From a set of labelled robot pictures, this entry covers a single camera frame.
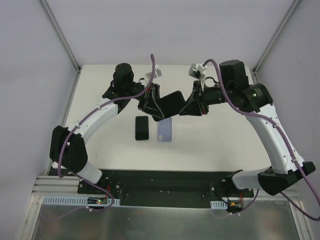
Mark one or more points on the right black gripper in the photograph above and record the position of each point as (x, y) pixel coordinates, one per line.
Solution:
(197, 97)

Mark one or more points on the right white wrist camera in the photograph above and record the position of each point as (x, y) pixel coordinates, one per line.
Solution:
(198, 72)

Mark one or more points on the aluminium rail profile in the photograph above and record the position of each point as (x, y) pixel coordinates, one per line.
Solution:
(53, 185)

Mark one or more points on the lilac phone case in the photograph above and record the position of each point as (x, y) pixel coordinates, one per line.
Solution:
(164, 130)

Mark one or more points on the white cable duct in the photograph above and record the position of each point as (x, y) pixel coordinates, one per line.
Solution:
(80, 201)
(218, 205)

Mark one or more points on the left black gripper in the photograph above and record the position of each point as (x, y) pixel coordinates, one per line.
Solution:
(145, 98)

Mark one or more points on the black smartphone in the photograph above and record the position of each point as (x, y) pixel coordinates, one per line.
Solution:
(141, 128)

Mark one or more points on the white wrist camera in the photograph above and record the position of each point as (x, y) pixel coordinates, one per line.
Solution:
(198, 72)
(156, 73)

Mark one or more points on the left aluminium frame post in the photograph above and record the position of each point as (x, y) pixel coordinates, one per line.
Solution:
(59, 33)

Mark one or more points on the right aluminium frame post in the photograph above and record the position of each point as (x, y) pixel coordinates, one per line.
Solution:
(294, 5)

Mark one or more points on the left white cable duct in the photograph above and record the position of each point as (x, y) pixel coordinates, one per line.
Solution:
(80, 201)

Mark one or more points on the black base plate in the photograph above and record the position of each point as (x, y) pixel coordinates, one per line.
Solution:
(165, 189)

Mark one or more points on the aluminium frame post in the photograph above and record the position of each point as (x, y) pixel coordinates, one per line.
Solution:
(59, 33)
(294, 5)

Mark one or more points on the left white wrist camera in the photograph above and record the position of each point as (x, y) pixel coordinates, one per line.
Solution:
(156, 73)

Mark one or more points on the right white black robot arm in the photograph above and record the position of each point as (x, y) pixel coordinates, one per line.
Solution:
(253, 101)

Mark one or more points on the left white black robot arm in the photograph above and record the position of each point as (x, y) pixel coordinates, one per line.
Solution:
(68, 144)

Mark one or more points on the reflective metal sheet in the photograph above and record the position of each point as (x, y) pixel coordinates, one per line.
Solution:
(264, 220)

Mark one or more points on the right white cable duct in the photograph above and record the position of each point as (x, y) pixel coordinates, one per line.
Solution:
(218, 205)

